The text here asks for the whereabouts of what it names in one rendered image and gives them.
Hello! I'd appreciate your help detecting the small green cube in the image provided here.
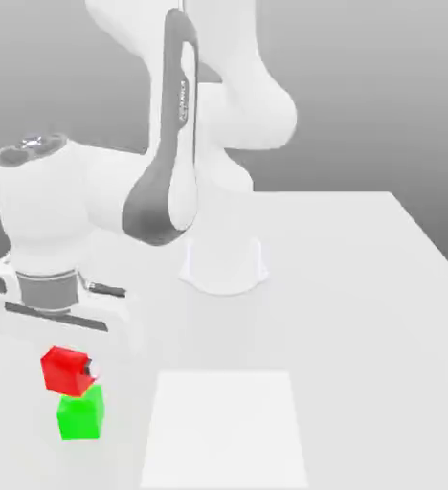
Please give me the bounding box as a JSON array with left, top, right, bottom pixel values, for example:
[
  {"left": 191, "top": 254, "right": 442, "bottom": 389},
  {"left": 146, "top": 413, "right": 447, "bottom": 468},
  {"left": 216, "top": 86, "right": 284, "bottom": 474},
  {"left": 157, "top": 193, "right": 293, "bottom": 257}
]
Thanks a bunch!
[{"left": 56, "top": 383, "right": 105, "bottom": 442}]

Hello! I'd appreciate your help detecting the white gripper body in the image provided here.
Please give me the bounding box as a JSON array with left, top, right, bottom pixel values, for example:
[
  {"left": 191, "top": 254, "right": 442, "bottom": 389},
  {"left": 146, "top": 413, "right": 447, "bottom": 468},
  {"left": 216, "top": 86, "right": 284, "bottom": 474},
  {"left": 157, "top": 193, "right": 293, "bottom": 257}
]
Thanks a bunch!
[{"left": 0, "top": 289, "right": 144, "bottom": 359}]

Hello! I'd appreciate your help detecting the small red cube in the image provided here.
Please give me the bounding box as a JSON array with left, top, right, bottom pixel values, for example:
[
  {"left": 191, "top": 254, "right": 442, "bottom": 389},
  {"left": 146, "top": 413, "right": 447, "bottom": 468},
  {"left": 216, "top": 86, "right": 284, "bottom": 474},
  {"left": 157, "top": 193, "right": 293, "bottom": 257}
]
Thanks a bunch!
[{"left": 39, "top": 345, "right": 97, "bottom": 398}]

